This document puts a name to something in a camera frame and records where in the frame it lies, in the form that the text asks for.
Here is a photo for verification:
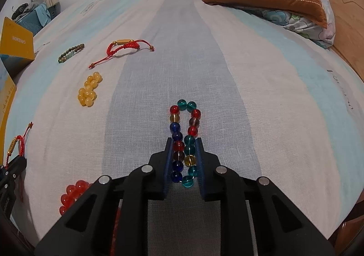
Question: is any red cord bracelet gold tube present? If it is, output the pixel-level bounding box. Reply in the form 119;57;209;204
6;122;34;203
88;39;155;69

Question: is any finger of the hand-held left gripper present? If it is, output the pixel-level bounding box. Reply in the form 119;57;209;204
0;156;28;217

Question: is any teal bag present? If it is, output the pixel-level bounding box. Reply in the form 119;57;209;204
12;2;52;37

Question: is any multicoloured glass bead bracelet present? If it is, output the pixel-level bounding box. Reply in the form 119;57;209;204
169;99;202;189

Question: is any yellow cardboard box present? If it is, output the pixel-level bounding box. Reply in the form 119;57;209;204
0;17;36;166

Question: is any green brown bead bracelet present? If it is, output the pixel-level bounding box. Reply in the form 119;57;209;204
58;43;85;64

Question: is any floral white pillow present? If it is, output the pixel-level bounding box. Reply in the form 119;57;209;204
250;0;336;49

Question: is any orange red bead bracelet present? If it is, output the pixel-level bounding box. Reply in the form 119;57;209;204
59;180;94;215

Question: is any striped bed sheet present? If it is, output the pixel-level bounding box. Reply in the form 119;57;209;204
3;0;364;245

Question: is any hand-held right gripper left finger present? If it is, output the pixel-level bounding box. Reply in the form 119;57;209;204
34;138;174;256

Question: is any wooden headboard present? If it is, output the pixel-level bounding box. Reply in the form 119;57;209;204
321;0;364;80

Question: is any yellow bead bracelet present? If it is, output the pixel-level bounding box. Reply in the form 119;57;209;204
78;72;103;108

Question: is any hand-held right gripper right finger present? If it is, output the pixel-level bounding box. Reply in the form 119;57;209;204
195;136;336;256

